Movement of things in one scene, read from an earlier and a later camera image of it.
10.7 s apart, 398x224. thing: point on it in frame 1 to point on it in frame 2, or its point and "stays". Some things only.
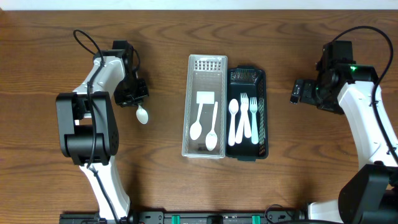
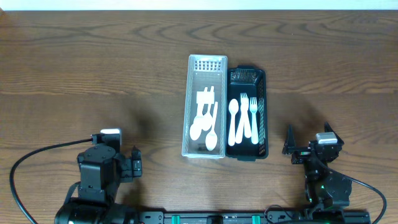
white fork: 245,111 stays
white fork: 255,137 stays
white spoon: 211,140 stays
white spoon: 142,114 to 200,120
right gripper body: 311,93 to 301,156
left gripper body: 132,97 to 134,165
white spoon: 233,107 stays
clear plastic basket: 204,107 stays
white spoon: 196,129 stays
